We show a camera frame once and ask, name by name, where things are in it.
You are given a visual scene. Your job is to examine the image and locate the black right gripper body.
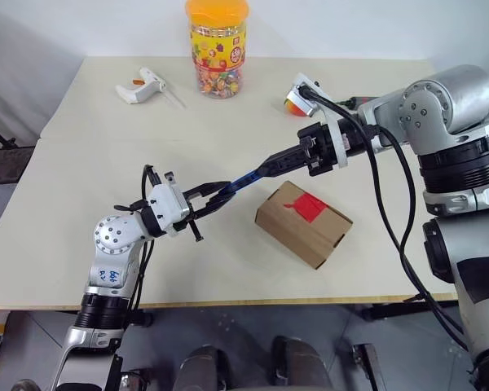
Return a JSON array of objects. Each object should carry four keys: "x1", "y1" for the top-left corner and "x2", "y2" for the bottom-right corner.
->
[{"x1": 297, "y1": 122, "x2": 339, "y2": 178}]

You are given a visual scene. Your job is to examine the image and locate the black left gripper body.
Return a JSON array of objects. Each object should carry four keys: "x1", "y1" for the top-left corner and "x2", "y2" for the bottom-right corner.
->
[{"x1": 178, "y1": 187, "x2": 209, "y2": 245}]

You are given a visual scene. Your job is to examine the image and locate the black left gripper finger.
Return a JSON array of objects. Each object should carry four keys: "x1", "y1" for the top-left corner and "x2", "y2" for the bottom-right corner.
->
[
  {"x1": 197, "y1": 190, "x2": 235, "y2": 219},
  {"x1": 193, "y1": 181, "x2": 231, "y2": 200}
]

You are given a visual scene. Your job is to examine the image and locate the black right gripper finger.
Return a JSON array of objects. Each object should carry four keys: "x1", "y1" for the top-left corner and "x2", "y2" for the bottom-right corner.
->
[
  {"x1": 257, "y1": 157, "x2": 311, "y2": 181},
  {"x1": 253, "y1": 143, "x2": 307, "y2": 175}
]

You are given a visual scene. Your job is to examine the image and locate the blue pen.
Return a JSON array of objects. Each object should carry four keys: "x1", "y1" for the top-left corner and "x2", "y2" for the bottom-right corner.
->
[{"x1": 218, "y1": 169, "x2": 272, "y2": 197}]

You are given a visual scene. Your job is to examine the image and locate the red tape strip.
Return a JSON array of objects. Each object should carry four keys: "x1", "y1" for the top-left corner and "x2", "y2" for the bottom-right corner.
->
[{"x1": 284, "y1": 192, "x2": 329, "y2": 224}]

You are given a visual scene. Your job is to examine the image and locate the brown cardboard box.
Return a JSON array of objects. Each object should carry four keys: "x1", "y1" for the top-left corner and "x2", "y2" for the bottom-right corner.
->
[{"x1": 255, "y1": 180, "x2": 355, "y2": 270}]

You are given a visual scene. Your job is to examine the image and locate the yellow orange toy ball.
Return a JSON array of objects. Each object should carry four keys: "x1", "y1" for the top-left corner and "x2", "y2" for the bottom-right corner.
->
[{"x1": 284, "y1": 92, "x2": 306, "y2": 117}]

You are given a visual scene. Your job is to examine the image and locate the white glue gun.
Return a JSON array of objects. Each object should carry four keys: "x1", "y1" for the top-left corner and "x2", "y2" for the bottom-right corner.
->
[{"x1": 114, "y1": 66, "x2": 187, "y2": 110}]

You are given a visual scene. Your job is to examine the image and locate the candy jar with orange lid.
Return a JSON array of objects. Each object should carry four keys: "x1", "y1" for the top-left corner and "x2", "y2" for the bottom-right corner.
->
[{"x1": 186, "y1": 0, "x2": 249, "y2": 100}]

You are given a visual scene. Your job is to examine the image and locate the dark rounded shape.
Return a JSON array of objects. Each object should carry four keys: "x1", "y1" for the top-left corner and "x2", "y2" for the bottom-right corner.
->
[
  {"x1": 174, "y1": 345, "x2": 234, "y2": 391},
  {"x1": 270, "y1": 335, "x2": 332, "y2": 391}
]

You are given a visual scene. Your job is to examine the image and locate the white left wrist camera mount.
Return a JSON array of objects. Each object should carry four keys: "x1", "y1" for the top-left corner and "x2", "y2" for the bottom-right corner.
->
[{"x1": 146, "y1": 172, "x2": 191, "y2": 238}]

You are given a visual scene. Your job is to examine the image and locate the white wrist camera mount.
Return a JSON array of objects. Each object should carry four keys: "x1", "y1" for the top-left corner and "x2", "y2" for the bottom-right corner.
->
[
  {"x1": 146, "y1": 172, "x2": 191, "y2": 238},
  {"x1": 284, "y1": 72, "x2": 351, "y2": 170}
]

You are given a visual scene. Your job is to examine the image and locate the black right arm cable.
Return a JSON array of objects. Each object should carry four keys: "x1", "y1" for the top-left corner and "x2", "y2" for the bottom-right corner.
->
[{"x1": 299, "y1": 83, "x2": 478, "y2": 355}]

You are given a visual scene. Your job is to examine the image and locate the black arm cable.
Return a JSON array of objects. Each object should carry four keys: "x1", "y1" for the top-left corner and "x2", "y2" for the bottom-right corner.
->
[
  {"x1": 112, "y1": 164, "x2": 164, "y2": 323},
  {"x1": 299, "y1": 83, "x2": 478, "y2": 355}
]

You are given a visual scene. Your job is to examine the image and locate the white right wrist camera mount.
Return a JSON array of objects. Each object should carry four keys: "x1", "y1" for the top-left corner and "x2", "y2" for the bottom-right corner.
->
[{"x1": 284, "y1": 72, "x2": 351, "y2": 170}]

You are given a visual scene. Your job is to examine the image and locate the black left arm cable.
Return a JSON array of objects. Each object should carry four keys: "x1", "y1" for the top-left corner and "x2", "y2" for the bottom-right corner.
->
[{"x1": 112, "y1": 164, "x2": 164, "y2": 323}]

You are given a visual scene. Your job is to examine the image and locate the black table frame bar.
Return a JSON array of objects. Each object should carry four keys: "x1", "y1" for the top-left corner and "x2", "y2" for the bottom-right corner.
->
[{"x1": 360, "y1": 295, "x2": 461, "y2": 323}]

